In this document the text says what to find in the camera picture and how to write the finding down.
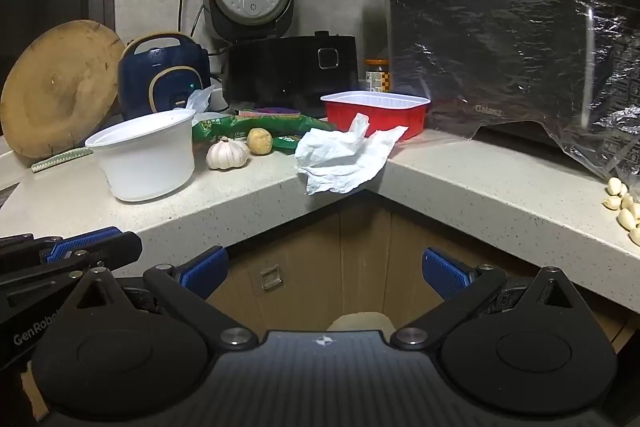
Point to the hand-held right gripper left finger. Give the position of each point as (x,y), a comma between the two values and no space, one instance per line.
(205,272)

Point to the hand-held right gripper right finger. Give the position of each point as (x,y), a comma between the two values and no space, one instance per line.
(445,274)

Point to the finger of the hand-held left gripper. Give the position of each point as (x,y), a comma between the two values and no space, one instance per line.
(85,243)
(120,249)

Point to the white plastic bowl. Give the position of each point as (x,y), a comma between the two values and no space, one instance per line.
(145,167)

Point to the green trash bin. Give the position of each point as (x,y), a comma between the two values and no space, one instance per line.
(360,322)

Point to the garlic bulb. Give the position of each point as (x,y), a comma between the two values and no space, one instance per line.
(227,155)

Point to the ginger piece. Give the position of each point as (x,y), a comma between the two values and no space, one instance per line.
(260,142)

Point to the white tissue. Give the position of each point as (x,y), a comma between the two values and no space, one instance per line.
(340,162)

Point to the red plastic container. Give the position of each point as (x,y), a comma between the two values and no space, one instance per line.
(395,117)

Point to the narrow brown cabinet panel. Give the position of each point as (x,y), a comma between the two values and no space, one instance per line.
(365,257)

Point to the green white striped scrubber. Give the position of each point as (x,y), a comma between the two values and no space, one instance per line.
(60,159)

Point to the green snack packet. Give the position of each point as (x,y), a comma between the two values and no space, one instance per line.
(220,127)

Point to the round wooden cutting board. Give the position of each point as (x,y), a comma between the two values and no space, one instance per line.
(55,92)

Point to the blue rice cooker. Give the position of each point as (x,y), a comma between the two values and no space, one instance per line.
(160,72)

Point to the pile of garlic cloves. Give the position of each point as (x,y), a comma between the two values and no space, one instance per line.
(625,207)

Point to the glass jar with label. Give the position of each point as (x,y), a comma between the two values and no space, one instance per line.
(376,79)

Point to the black rice cooker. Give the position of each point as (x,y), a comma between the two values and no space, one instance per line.
(280,72)

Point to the black microwave in plastic wrap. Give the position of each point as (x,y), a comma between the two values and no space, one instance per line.
(500,57)

